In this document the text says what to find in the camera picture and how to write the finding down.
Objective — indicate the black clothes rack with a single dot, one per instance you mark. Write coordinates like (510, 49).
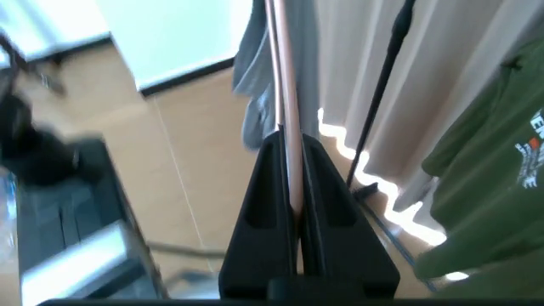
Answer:
(384, 72)

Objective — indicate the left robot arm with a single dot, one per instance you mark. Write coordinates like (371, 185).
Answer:
(34, 157)

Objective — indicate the pink clothes hanger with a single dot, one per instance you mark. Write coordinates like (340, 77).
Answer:
(293, 127)

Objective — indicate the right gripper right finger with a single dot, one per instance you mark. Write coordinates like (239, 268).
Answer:
(340, 255)

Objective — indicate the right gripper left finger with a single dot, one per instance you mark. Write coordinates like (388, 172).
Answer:
(263, 246)

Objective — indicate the beige curtain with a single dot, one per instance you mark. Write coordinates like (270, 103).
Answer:
(446, 85)

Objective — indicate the green long-sleeved shirt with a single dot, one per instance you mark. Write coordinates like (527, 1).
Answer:
(480, 170)

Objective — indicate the pale grey garment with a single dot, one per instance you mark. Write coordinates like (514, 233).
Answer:
(255, 64)

